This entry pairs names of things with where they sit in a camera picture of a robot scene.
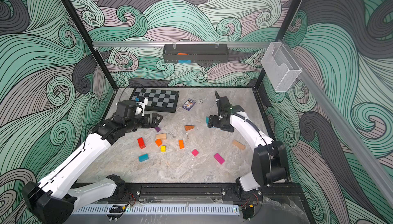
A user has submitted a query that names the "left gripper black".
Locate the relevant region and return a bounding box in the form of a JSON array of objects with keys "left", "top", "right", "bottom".
[{"left": 124, "top": 113, "right": 163, "bottom": 134}]

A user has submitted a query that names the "orange rectangular block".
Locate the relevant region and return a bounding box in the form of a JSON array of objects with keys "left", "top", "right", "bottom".
[{"left": 179, "top": 140, "right": 185, "bottom": 149}]

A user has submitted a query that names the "natural wood long block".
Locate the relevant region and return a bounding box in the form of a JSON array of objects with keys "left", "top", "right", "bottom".
[{"left": 232, "top": 140, "right": 246, "bottom": 150}]

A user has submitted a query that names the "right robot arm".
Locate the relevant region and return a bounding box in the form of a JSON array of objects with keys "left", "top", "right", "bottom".
[{"left": 207, "top": 91, "right": 289, "bottom": 192}]

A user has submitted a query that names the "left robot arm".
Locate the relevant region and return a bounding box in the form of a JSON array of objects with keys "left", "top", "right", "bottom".
[{"left": 23, "top": 113, "right": 163, "bottom": 224}]

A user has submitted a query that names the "black grey chessboard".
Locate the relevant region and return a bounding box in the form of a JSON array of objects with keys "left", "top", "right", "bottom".
[{"left": 130, "top": 88, "right": 179, "bottom": 113}]

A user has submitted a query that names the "orange cube block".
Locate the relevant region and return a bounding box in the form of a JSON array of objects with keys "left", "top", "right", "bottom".
[{"left": 156, "top": 139, "right": 162, "bottom": 147}]

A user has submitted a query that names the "orange triangle block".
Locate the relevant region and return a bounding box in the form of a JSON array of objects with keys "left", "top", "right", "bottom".
[{"left": 184, "top": 125, "right": 195, "bottom": 131}]

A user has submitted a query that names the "blue playing card box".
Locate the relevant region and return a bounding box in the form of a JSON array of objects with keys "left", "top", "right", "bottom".
[{"left": 182, "top": 99, "right": 196, "bottom": 111}]

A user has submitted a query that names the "red rectangular block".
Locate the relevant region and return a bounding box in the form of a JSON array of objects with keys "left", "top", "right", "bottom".
[{"left": 137, "top": 138, "right": 146, "bottom": 149}]

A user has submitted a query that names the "pink cube block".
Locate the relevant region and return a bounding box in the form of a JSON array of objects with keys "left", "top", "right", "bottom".
[{"left": 192, "top": 149, "right": 199, "bottom": 156}]

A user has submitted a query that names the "magenta long block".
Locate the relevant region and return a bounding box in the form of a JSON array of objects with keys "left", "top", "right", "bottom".
[{"left": 213, "top": 153, "right": 225, "bottom": 165}]

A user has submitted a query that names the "teal small block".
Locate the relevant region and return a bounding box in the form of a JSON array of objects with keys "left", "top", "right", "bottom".
[{"left": 138, "top": 153, "right": 149, "bottom": 162}]

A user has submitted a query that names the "black wall tray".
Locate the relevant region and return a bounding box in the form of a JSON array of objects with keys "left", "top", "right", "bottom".
[{"left": 163, "top": 44, "right": 229, "bottom": 64}]

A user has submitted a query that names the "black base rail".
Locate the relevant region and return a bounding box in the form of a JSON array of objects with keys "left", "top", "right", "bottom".
[{"left": 73, "top": 182, "right": 305, "bottom": 203}]

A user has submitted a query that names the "aluminium back rail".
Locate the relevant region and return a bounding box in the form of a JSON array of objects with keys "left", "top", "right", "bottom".
[{"left": 92, "top": 41, "right": 270, "bottom": 49}]

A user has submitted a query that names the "aluminium rail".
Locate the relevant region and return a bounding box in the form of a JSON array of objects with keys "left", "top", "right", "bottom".
[
  {"left": 279, "top": 40, "right": 393, "bottom": 206},
  {"left": 92, "top": 41, "right": 270, "bottom": 49}
]

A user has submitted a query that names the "clear plastic wall box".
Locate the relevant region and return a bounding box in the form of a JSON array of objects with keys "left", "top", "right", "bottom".
[{"left": 261, "top": 42, "right": 302, "bottom": 93}]

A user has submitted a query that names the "white slotted cable duct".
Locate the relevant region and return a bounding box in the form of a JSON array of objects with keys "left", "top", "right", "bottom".
[{"left": 73, "top": 204, "right": 240, "bottom": 215}]

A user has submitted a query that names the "aluminium right rail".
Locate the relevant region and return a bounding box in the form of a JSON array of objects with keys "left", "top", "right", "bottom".
[{"left": 279, "top": 40, "right": 393, "bottom": 206}]

